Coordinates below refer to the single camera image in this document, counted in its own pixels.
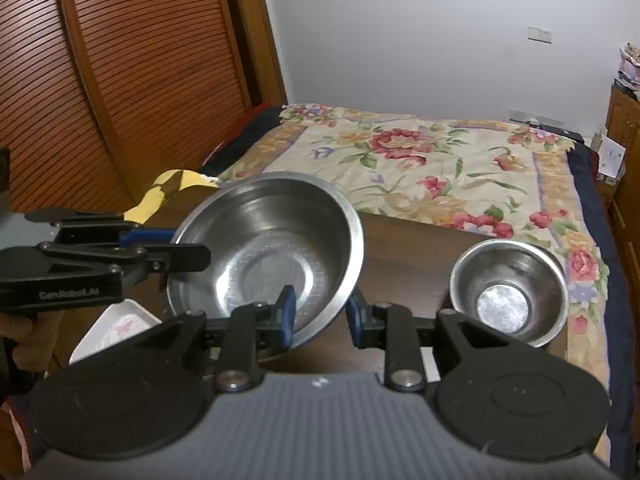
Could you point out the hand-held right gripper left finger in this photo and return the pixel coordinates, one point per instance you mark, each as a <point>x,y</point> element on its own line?
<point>288,315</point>

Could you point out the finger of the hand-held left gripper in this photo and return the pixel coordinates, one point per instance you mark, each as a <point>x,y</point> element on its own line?
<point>147,236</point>
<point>185,257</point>

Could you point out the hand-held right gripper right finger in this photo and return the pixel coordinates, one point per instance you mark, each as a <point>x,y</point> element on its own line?
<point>352,320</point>

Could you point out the large floral rectangular plate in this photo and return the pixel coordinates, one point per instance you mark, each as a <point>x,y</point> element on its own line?
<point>82,345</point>

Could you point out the large steel bowl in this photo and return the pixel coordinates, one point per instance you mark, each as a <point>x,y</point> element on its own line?
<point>260,230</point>

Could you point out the small steel bowl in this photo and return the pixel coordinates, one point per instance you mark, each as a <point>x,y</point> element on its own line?
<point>505,305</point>

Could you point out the person's left hand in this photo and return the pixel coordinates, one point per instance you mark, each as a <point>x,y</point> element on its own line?
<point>32,345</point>

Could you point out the yellow and black cloth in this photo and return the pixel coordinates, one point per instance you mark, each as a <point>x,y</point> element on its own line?
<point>150,202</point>

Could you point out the dark blue and red bedding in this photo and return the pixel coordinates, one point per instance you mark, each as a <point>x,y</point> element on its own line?
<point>245,135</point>

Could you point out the floral blanket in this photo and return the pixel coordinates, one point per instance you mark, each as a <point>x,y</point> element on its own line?
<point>450,175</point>

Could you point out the wooden louvred wardrobe door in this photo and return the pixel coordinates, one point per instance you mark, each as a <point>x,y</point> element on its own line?
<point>35,85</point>
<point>160,60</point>

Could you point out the white cardboard box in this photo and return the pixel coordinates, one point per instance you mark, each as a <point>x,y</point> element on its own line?
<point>611,157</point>

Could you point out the wooden cabinet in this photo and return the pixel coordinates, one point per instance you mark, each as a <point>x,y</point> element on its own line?
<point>627,170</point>

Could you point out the pile of papers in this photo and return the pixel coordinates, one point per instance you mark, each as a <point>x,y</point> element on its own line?
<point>630,67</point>

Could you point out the wooden wardrobe frame post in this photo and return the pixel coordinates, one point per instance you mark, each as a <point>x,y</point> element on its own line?
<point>260,35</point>

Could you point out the white wall outlet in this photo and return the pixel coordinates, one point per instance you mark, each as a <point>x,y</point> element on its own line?
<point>522,114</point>

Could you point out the white wall switch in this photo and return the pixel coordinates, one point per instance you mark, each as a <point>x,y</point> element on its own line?
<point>539,34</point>

